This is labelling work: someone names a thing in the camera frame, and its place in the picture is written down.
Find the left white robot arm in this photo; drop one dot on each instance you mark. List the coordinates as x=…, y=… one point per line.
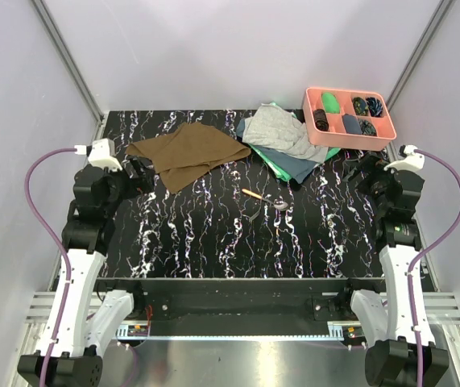
x=71, y=349

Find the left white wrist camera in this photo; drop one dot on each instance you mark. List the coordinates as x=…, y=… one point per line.
x=100, y=154

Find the dark patterned sock top right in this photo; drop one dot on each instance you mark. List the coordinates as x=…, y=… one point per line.
x=375, y=107

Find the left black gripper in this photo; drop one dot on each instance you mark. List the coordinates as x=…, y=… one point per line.
x=144, y=181

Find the green cloth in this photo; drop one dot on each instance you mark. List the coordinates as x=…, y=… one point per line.
x=282, y=140

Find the pink compartment tray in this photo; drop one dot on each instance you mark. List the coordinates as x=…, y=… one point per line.
x=336, y=136

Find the blue grey rolled sock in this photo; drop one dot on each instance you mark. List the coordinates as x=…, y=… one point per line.
x=351, y=125

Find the green rolled sock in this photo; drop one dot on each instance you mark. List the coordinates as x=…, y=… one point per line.
x=330, y=103

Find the grey cloth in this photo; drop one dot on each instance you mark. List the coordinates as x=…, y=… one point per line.
x=275, y=128

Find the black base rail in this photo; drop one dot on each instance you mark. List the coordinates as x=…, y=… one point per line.
x=237, y=308

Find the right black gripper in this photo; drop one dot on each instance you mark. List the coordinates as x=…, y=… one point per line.
x=373, y=165

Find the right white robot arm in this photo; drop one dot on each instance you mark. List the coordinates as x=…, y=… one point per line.
x=401, y=348

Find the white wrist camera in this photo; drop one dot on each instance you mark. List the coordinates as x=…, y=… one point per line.
x=100, y=154
x=411, y=160

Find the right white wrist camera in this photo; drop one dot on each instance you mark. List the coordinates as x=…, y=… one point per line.
x=411, y=160

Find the patterned sock bottom right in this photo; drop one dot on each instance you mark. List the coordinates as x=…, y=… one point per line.
x=367, y=128

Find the dark brown rolled sock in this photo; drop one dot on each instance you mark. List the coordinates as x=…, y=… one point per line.
x=320, y=120

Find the wooden handled spoon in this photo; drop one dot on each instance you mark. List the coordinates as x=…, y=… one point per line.
x=277, y=204

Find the brown cloth napkin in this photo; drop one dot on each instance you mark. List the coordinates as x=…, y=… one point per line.
x=187, y=154

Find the patterned sock top middle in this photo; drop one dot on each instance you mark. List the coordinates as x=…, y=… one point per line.
x=360, y=106

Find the silver fork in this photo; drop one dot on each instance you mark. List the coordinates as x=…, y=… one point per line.
x=255, y=215

